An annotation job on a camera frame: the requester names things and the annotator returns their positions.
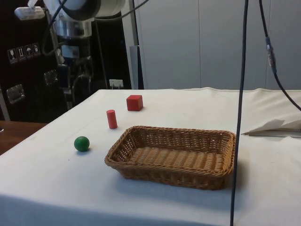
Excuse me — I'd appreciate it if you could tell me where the brown wicker basket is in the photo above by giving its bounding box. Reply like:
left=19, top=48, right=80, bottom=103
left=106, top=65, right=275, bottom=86
left=104, top=125, right=237, bottom=191

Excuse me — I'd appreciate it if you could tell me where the pale locker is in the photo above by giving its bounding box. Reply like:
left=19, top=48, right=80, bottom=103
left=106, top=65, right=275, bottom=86
left=122, top=0, right=200, bottom=90
left=243, top=0, right=301, bottom=90

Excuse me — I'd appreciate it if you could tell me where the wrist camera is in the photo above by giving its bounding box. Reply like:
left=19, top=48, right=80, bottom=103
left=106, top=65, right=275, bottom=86
left=14, top=5, right=46, bottom=21

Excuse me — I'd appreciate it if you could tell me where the grey cable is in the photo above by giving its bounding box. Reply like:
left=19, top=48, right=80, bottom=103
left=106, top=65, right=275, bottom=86
left=93, top=0, right=151, bottom=22

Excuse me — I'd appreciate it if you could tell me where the black cabinet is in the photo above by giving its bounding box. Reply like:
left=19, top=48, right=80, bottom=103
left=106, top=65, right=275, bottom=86
left=0, top=0, right=133, bottom=124

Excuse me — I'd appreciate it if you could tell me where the black cable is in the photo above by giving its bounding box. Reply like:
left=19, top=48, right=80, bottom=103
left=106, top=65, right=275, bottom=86
left=229, top=0, right=249, bottom=226
left=41, top=0, right=69, bottom=56
left=258, top=0, right=301, bottom=112

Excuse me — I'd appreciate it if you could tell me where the red cube block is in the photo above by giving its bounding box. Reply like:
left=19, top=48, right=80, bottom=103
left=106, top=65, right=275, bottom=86
left=126, top=94, right=144, bottom=112

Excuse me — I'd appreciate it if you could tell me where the green ball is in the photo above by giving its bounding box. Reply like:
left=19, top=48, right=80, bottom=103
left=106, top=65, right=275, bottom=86
left=73, top=136, right=91, bottom=153

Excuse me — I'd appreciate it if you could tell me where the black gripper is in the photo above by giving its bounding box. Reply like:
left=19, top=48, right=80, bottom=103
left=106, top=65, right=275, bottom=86
left=57, top=37, right=95, bottom=95

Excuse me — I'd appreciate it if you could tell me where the red cylinder block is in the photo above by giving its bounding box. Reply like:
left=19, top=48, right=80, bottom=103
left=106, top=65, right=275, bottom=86
left=106, top=109, right=119, bottom=129

